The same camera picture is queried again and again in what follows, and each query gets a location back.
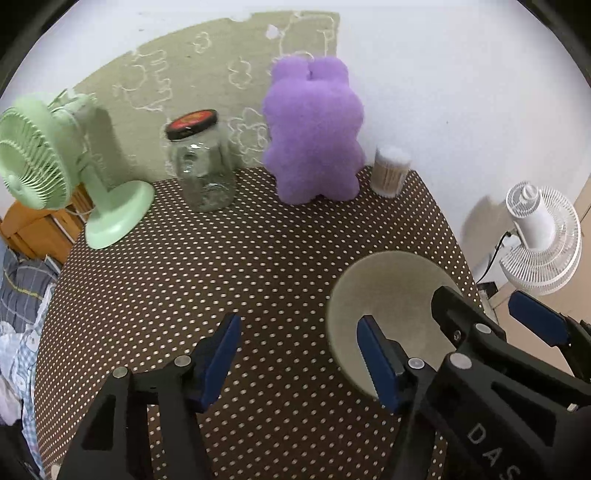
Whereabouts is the large green-rim bowl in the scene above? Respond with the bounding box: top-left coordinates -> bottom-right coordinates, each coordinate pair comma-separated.
325,251 -> 461,398

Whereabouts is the beige door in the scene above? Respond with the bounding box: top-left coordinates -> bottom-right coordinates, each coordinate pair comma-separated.
500,181 -> 590,382

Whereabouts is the white floor fan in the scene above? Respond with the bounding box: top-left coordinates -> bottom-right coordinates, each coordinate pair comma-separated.
500,181 -> 582,296

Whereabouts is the brown polka-dot tablecloth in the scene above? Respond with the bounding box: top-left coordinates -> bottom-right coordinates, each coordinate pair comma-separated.
34,169 -> 478,479

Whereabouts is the plaid clothes pile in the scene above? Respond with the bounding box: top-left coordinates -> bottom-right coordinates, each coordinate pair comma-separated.
1,244 -> 57,477

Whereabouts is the wooden chair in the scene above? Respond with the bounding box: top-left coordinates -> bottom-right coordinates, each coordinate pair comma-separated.
1,185 -> 94,264

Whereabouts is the cotton swab container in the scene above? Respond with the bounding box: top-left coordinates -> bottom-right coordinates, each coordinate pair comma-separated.
370,146 -> 412,198

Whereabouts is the glass jar black lid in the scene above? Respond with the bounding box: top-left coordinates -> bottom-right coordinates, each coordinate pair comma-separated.
164,109 -> 235,212

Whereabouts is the purple plush toy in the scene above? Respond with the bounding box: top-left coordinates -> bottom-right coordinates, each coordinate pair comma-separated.
263,56 -> 366,205

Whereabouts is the green desk fan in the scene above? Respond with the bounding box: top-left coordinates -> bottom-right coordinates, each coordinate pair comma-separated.
1,92 -> 155,250

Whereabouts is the white fan black cable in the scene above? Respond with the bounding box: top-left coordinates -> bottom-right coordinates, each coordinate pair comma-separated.
475,230 -> 516,285

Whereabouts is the green patterned wall mat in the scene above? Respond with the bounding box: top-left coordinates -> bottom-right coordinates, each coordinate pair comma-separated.
74,11 -> 339,186

